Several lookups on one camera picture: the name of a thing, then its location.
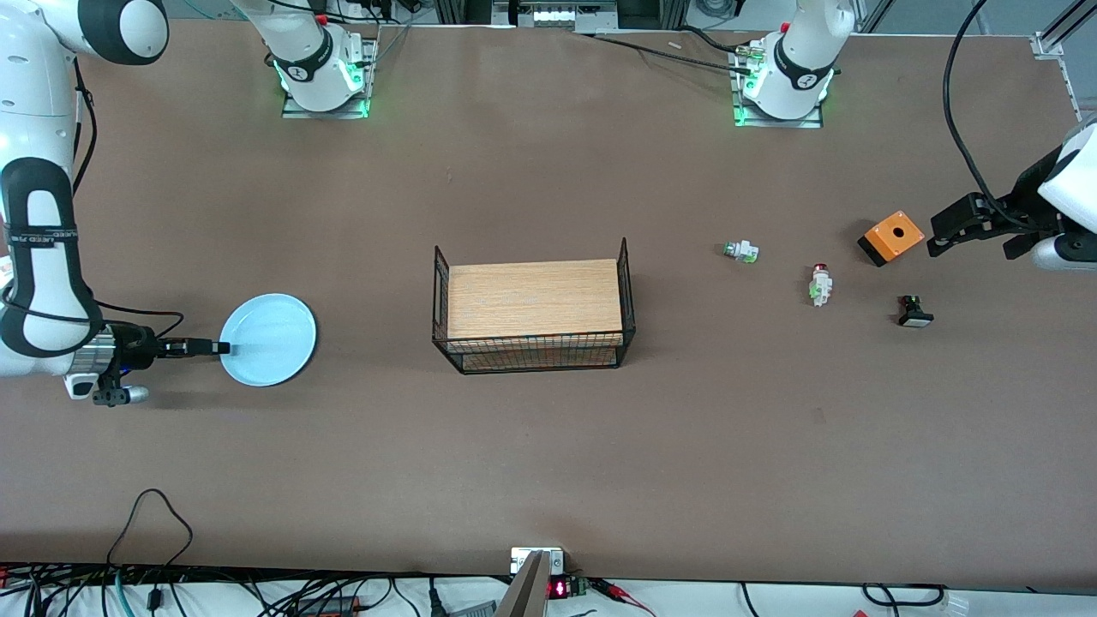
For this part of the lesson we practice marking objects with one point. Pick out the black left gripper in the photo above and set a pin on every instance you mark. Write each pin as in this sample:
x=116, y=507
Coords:
x=1022, y=206

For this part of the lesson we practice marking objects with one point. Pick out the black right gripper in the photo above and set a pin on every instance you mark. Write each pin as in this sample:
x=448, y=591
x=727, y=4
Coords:
x=139, y=345

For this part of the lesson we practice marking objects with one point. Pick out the light blue plate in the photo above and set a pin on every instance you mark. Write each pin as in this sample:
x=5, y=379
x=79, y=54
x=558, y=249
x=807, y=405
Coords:
x=274, y=338

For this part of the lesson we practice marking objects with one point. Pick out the red push button switch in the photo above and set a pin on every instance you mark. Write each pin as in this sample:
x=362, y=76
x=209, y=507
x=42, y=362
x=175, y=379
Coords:
x=821, y=287

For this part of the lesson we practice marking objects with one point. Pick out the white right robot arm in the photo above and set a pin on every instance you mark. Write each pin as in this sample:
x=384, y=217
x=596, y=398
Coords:
x=43, y=103

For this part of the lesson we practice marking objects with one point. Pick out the black square push button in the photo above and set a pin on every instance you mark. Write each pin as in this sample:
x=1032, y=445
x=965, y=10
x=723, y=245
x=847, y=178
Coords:
x=914, y=314

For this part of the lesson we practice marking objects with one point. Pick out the black power adapter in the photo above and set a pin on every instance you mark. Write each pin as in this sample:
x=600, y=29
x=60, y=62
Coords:
x=330, y=606

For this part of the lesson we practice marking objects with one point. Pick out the red LED display module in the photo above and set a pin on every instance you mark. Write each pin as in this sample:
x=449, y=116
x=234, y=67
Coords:
x=567, y=588

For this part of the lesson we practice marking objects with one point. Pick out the red clip lead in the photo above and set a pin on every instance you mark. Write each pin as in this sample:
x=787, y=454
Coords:
x=621, y=593

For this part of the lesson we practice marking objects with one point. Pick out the orange button enclosure box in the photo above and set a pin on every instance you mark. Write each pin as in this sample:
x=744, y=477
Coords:
x=887, y=244

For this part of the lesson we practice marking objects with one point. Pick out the aluminium frame profile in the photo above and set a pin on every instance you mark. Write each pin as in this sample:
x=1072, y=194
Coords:
x=1063, y=64

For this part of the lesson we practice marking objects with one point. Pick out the green push button switch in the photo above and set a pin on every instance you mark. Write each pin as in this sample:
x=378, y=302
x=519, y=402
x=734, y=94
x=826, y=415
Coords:
x=742, y=252

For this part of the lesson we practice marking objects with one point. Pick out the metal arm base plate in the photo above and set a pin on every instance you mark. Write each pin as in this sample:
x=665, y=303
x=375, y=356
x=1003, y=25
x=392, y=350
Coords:
x=739, y=94
x=370, y=60

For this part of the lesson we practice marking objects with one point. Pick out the grey metal camera bracket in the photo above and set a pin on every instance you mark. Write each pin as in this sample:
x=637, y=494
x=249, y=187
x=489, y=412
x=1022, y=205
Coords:
x=527, y=591

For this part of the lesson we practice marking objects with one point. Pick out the metal frame with white light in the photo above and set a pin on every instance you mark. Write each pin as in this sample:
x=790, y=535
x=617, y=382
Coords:
x=555, y=14

